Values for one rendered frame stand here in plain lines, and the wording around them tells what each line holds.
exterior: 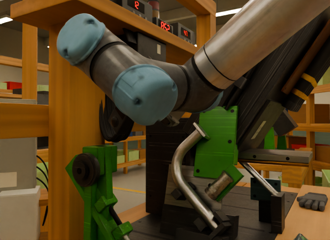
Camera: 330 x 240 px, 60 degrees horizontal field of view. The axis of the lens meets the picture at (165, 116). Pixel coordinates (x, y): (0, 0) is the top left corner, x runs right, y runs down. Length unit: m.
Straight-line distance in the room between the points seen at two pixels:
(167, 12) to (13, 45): 6.03
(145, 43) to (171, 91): 0.57
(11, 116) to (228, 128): 0.57
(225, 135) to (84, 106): 0.41
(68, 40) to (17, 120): 0.43
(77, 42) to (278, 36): 0.27
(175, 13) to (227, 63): 8.78
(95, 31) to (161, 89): 0.13
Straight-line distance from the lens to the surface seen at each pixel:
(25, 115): 0.84
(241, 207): 1.18
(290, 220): 1.09
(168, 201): 0.89
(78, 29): 0.43
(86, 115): 0.85
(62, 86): 0.84
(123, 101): 0.36
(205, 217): 0.79
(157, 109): 0.37
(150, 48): 0.95
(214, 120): 0.85
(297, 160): 0.90
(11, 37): 12.32
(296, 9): 0.40
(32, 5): 0.83
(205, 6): 1.72
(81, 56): 0.42
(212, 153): 0.83
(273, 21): 0.40
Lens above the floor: 1.23
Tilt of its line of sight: 1 degrees up
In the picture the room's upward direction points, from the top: straight up
